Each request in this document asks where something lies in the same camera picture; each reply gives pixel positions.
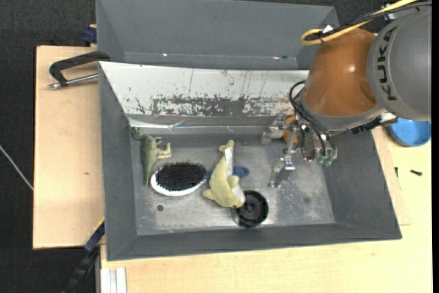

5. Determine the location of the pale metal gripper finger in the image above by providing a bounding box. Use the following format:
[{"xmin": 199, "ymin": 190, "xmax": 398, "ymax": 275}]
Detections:
[
  {"xmin": 268, "ymin": 155, "xmax": 297, "ymax": 189},
  {"xmin": 261, "ymin": 113, "xmax": 290, "ymax": 145}
]

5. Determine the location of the black round lid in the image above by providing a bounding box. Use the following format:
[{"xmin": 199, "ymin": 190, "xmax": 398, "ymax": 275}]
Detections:
[{"xmin": 234, "ymin": 189, "xmax": 270, "ymax": 229}]

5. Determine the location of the yellow-green plush dolphin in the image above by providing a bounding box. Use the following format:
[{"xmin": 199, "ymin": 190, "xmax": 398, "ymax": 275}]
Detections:
[{"xmin": 202, "ymin": 139, "xmax": 246, "ymax": 209}]

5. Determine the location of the blue bowl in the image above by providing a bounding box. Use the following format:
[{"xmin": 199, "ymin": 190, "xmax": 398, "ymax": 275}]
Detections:
[{"xmin": 388, "ymin": 117, "xmax": 432, "ymax": 148}]

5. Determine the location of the grey metal bin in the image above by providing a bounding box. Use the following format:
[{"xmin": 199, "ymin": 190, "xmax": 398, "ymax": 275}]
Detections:
[{"xmin": 95, "ymin": 0, "xmax": 403, "ymax": 262}]

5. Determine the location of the green toy dinosaur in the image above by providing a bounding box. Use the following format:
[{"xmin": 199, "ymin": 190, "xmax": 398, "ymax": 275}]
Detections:
[{"xmin": 131, "ymin": 126, "xmax": 173, "ymax": 187}]

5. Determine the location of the black cylinder on white bracket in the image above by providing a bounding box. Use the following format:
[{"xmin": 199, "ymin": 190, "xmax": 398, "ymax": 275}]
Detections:
[{"xmin": 349, "ymin": 114, "xmax": 399, "ymax": 135}]

